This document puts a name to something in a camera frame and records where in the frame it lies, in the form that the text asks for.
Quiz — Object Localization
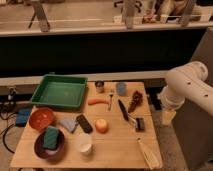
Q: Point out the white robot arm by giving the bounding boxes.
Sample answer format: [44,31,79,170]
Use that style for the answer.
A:
[160,61,213,116]

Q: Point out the blue plastic cup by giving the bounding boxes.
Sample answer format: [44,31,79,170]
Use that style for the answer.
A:
[116,82,127,96]

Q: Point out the white translucent cup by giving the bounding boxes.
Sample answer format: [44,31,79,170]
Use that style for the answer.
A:
[75,133,92,155]

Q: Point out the orange carrot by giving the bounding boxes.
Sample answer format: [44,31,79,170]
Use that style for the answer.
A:
[88,99,109,105]

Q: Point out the metal fork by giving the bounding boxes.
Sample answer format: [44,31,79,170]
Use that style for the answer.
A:
[108,93,114,111]

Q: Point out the brown pine cone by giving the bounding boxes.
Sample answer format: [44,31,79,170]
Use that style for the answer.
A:
[128,91,143,113]

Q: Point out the orange apple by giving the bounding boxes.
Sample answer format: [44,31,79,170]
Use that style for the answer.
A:
[95,119,108,133]

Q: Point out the green plastic tray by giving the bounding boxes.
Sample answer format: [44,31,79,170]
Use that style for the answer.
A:
[30,74,87,110]

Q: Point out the black dish brush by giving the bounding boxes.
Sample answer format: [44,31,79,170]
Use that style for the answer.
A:
[129,115,145,132]

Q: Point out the green sponge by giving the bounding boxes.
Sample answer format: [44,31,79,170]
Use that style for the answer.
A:
[43,126,59,150]

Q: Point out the red bowl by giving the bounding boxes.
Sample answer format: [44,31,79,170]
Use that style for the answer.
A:
[29,107,55,131]

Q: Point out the purple plate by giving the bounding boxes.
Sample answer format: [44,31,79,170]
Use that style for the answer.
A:
[34,130,65,160]

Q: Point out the blue box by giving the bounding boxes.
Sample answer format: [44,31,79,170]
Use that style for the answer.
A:
[15,108,32,126]

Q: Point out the black handled knife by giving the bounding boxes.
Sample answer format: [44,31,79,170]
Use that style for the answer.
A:
[118,99,129,121]

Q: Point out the black cables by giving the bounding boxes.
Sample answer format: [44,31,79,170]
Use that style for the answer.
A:
[0,99,18,154]

